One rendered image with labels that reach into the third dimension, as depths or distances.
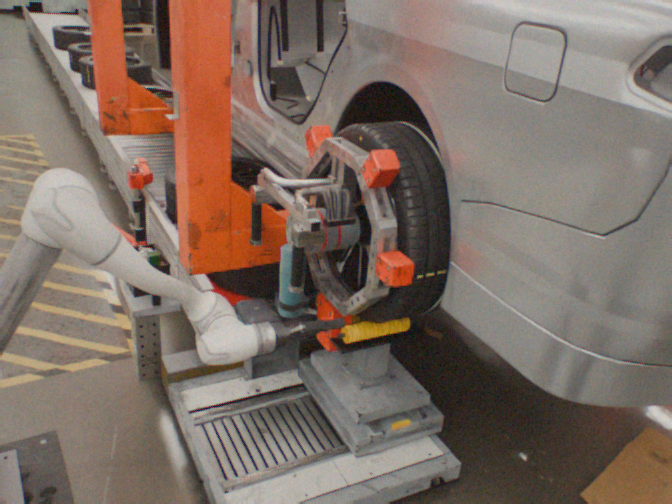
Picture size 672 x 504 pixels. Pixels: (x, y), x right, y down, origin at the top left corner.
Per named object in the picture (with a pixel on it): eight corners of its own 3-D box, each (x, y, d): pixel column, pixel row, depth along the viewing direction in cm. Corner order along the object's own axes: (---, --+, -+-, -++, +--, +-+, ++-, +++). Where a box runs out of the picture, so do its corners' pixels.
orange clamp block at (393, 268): (396, 270, 189) (412, 284, 182) (373, 274, 186) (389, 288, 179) (398, 249, 186) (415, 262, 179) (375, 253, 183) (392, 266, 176)
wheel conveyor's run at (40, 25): (186, 138, 586) (185, 95, 569) (85, 142, 548) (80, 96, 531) (81, 30, 1125) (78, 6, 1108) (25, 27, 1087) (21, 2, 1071)
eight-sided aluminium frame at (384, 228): (384, 338, 199) (405, 173, 176) (366, 342, 196) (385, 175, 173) (311, 264, 242) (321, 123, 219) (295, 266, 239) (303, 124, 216)
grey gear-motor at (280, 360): (340, 372, 265) (347, 299, 250) (244, 395, 246) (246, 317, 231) (321, 348, 279) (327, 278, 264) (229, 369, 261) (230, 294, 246)
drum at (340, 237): (360, 254, 206) (364, 214, 200) (300, 263, 197) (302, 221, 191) (340, 237, 217) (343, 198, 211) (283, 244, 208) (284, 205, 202)
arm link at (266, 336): (260, 352, 177) (280, 348, 180) (253, 321, 180) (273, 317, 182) (252, 358, 185) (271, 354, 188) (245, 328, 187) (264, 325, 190)
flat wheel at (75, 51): (68, 75, 657) (65, 50, 647) (72, 63, 714) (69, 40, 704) (136, 77, 677) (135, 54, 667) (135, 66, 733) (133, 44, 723)
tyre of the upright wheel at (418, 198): (373, 107, 235) (363, 271, 259) (316, 109, 225) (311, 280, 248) (490, 140, 181) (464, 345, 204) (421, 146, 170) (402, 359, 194)
